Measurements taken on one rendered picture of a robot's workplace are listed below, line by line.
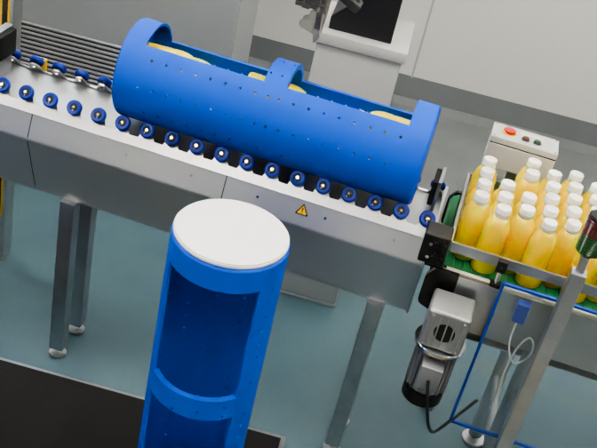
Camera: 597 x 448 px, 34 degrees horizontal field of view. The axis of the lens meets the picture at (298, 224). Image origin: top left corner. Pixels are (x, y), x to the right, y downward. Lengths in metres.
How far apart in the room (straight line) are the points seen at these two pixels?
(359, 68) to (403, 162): 0.85
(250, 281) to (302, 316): 1.58
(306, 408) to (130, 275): 0.91
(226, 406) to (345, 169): 0.70
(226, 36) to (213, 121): 1.69
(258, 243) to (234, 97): 0.52
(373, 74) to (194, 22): 1.21
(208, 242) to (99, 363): 1.27
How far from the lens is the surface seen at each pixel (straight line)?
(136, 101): 2.76
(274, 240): 2.32
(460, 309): 2.58
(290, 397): 3.45
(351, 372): 3.06
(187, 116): 2.72
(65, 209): 3.09
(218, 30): 4.35
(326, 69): 3.41
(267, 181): 2.75
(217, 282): 2.23
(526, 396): 2.65
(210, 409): 2.49
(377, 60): 3.37
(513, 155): 2.97
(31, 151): 3.01
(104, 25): 4.51
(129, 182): 2.90
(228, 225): 2.34
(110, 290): 3.76
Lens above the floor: 2.32
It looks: 32 degrees down
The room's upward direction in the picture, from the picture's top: 13 degrees clockwise
